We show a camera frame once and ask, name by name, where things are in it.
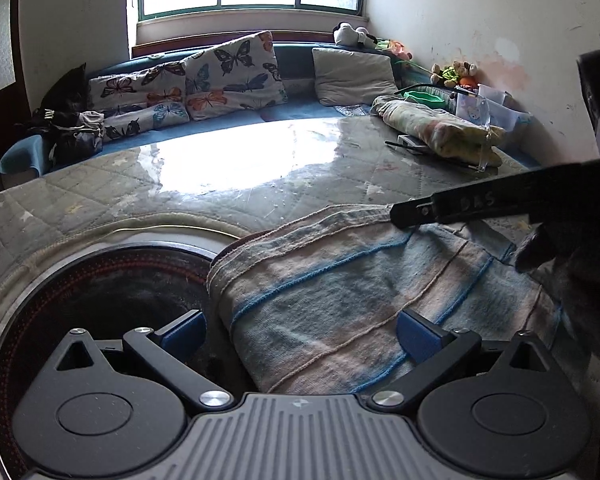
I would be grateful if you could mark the round black glass disc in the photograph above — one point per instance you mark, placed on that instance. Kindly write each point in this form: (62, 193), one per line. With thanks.
(105, 285)

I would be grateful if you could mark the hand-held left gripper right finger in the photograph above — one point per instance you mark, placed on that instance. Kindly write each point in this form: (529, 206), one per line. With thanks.
(419, 337)

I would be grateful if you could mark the black and white plush toy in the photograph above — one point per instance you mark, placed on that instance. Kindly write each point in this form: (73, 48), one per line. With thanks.
(352, 36)

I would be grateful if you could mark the wooden bench backrest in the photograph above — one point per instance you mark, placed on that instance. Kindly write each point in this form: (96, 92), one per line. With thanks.
(300, 37)

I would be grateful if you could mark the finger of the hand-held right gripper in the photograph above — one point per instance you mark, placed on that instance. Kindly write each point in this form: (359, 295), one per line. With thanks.
(412, 212)

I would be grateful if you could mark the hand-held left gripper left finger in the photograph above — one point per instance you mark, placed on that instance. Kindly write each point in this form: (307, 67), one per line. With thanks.
(182, 335)

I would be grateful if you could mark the black and white clothes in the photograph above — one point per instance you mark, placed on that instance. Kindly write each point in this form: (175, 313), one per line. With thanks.
(70, 135)

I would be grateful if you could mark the green bowl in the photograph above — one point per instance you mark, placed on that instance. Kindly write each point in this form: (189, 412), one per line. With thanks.
(425, 99)

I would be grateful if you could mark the person's right hand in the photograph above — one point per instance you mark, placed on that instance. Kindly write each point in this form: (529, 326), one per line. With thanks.
(580, 285)

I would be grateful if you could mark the grey quilted star mattress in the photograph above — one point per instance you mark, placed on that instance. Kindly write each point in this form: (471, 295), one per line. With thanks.
(230, 175)

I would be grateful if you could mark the grey pillow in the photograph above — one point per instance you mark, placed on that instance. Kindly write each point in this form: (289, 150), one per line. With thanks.
(355, 77)

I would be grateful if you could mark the dark wooden door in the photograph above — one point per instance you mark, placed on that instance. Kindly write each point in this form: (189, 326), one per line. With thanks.
(0, 135)

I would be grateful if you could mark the striped knit sweater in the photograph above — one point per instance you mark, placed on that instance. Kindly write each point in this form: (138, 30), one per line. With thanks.
(320, 285)

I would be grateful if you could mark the large butterfly print pillow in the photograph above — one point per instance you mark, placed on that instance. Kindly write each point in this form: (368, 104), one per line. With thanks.
(235, 75)

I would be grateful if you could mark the clear plastic strip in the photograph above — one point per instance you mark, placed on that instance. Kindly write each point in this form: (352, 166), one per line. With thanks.
(485, 135)

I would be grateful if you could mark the colourful soft toys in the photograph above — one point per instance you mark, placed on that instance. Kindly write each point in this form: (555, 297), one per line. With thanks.
(395, 50)

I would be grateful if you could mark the small flat box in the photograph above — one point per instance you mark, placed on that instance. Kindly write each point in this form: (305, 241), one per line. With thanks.
(412, 144)

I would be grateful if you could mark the brown plush toys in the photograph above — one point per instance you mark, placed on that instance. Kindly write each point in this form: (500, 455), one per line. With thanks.
(455, 74)

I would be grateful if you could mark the clear plastic storage box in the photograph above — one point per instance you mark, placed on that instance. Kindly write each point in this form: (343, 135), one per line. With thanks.
(505, 112)

